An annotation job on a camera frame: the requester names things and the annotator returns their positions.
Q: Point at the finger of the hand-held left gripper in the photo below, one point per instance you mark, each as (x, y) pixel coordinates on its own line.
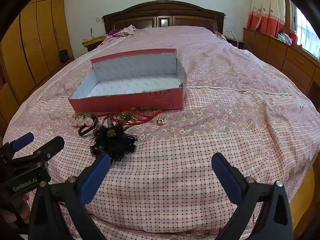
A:
(50, 146)
(22, 140)

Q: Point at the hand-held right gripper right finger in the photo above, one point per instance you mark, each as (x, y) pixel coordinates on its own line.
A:
(227, 177)

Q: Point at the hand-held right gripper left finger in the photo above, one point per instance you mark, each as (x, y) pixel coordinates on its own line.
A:
(96, 177)

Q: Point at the pink flower hair clip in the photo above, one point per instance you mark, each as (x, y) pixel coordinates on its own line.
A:
(81, 122)

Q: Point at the black feather hair accessory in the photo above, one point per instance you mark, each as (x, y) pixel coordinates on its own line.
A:
(115, 140)

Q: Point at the pink cardboard box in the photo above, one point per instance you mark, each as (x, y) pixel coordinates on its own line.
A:
(125, 102)

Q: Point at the gold heart pendant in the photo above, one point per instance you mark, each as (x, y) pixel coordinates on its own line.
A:
(160, 120)

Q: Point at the person's left hand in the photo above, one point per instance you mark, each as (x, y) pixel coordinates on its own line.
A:
(22, 208)

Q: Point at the pink floral bed blanket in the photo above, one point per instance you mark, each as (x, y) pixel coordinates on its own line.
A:
(200, 155)

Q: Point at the black hanging bag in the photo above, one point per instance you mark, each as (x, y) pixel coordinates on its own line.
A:
(64, 56)

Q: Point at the wooden wardrobe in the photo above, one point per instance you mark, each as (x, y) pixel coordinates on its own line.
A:
(37, 42)

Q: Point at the dark wooden nightstand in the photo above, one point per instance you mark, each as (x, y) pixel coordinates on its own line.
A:
(92, 48)
(237, 43)

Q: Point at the yellow cloth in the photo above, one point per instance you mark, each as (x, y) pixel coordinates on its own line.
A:
(93, 40)

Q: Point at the magenta pillow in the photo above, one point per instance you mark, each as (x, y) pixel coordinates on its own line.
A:
(113, 31)

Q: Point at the wooden dresser cabinet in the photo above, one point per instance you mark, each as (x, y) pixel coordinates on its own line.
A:
(275, 50)

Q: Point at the pink garment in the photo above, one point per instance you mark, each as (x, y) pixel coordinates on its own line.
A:
(128, 30)

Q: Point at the pastel plush toy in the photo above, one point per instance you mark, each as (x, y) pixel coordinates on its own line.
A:
(284, 38)

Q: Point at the window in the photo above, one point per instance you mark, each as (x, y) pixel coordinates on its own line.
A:
(308, 35)

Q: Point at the white and red curtain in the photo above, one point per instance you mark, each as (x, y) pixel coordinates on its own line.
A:
(265, 5)

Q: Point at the dark wooden headboard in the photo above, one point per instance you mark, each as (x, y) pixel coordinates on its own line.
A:
(162, 7)

